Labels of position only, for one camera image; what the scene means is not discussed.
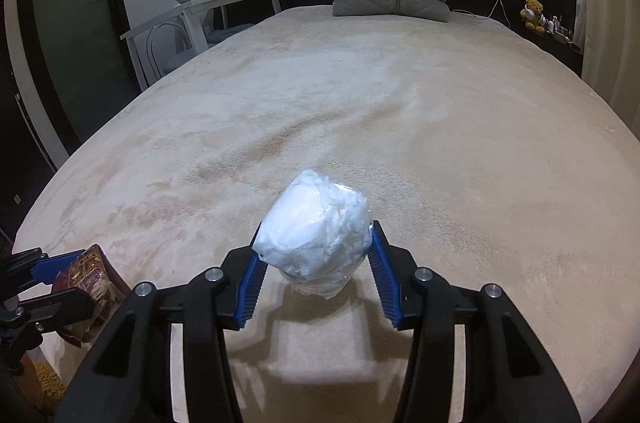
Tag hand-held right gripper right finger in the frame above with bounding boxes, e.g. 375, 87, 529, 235
367, 220, 581, 423

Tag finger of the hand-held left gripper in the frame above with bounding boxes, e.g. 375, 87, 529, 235
0, 285, 104, 335
0, 248, 87, 290

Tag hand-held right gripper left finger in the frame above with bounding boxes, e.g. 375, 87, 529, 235
54, 223, 273, 423

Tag dark brown snack wrapper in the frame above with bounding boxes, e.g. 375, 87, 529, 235
51, 244, 132, 348

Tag clear plastic bag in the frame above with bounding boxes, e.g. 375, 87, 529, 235
251, 169, 373, 301

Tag frosted glass door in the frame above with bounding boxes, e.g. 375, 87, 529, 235
30, 0, 142, 144

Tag grey pillow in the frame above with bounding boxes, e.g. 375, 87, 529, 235
332, 0, 451, 22

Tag brown teddy bear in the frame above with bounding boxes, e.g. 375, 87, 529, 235
520, 0, 547, 35

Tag small toiletry bottles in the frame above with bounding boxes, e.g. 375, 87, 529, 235
545, 17, 577, 45

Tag cream curtain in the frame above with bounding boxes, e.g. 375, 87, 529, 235
570, 0, 640, 114

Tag metal frame chair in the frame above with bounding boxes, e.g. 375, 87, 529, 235
147, 22, 252, 82

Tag white charger with cable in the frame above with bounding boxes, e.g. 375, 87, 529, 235
452, 0, 512, 28

